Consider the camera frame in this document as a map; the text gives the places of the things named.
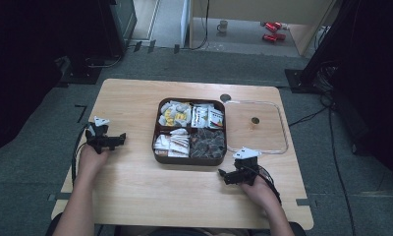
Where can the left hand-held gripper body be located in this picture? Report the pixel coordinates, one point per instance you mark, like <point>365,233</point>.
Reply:
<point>98,136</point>

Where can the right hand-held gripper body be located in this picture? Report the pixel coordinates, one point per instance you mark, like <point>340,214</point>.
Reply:
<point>246,167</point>

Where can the person's left hand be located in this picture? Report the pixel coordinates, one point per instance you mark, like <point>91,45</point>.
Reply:
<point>90,160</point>

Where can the person's right hand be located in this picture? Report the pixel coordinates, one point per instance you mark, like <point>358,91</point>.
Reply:
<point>258,193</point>

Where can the pile of dark packets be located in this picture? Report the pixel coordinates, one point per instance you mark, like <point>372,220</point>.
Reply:
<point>207,143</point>

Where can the clear lid with wooden knob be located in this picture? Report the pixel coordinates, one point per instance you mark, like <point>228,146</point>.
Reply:
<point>263,134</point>

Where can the pile of white brown packets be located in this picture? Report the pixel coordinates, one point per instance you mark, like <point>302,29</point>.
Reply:
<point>172,143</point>

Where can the brown divided snack box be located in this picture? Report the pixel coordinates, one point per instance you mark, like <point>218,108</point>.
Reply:
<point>189,131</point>

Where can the pile of white printed packets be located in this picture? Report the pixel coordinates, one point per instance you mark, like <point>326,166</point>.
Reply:
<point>207,116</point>

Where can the pile of grey yellow packets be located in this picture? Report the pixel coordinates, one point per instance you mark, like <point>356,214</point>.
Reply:
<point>175,114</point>

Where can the person's dark clothing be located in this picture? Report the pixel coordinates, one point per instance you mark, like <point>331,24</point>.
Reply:
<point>197,231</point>

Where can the grey table grommet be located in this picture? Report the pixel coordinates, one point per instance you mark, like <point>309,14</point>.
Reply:
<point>225,97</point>

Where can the black stand with base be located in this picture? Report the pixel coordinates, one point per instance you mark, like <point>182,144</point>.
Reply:
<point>86,49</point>
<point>312,65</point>

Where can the grey mug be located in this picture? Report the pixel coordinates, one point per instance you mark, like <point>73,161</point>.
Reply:
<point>222,26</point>

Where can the red can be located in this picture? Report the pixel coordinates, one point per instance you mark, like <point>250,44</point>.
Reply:
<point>272,26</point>

